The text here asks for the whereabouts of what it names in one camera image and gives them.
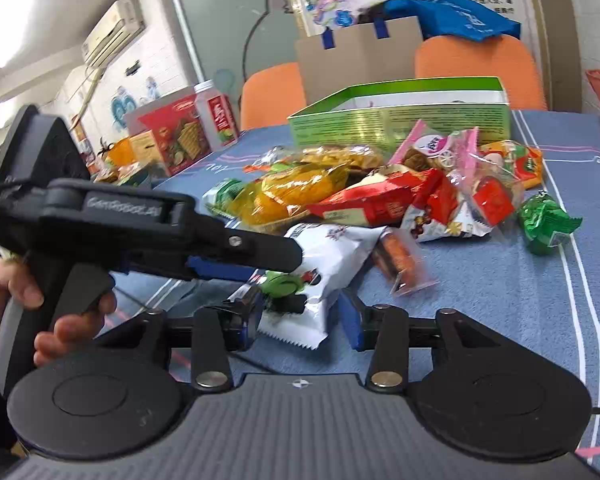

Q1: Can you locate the frosted glass door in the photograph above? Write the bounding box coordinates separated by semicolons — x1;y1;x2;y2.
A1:
172;0;297;92

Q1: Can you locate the green candy packet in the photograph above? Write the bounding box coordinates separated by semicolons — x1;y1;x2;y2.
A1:
517;190;584;257

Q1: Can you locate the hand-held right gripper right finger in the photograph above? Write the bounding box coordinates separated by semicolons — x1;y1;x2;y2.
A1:
337;289;506;394

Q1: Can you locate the red and white snack packet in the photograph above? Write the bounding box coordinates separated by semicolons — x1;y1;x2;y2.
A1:
399;175;496;244

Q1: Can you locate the clear-wrapped orange snack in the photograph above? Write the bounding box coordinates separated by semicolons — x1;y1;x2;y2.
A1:
373;229;439;297

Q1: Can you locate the clear packet with red snack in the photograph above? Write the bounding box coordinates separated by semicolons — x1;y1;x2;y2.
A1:
459;169;527;232

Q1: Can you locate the red cracker box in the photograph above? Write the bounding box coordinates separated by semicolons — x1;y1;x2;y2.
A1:
136;92;213;177

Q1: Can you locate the person's left hand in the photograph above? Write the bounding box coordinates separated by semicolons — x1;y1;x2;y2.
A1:
0;258;119;368

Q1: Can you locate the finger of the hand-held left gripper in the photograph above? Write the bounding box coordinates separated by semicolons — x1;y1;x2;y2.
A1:
182;205;305;284

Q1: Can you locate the blue shopping bag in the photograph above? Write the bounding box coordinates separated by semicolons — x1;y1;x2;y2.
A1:
382;0;523;44

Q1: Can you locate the blue tablecloth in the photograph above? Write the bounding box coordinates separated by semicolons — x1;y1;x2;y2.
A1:
94;108;600;467

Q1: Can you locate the green snack packet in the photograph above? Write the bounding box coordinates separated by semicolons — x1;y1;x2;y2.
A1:
201;177;247;219

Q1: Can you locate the yellow snack packet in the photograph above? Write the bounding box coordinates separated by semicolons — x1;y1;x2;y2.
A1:
229;161;351;234

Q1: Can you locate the golden clear snack packet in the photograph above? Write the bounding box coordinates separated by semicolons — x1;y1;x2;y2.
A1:
299;144;387;172

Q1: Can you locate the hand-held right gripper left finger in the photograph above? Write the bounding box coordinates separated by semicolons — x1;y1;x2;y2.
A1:
97;291;267;392

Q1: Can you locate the blue flower wall decal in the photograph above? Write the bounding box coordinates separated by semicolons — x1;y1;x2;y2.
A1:
110;76;161;132

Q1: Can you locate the orange chair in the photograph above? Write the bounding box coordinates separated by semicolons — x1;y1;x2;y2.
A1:
413;35;549;111
239;62;307;131

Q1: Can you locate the small orange carton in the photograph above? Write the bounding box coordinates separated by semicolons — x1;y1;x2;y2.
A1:
127;129;171;177

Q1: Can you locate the white air conditioner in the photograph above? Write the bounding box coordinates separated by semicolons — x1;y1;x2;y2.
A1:
80;0;147;69

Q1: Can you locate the white bottle with red label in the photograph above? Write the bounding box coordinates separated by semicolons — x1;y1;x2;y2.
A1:
193;79;241;150

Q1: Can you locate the green cardboard box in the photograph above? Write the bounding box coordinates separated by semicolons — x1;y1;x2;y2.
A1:
287;76;512;155

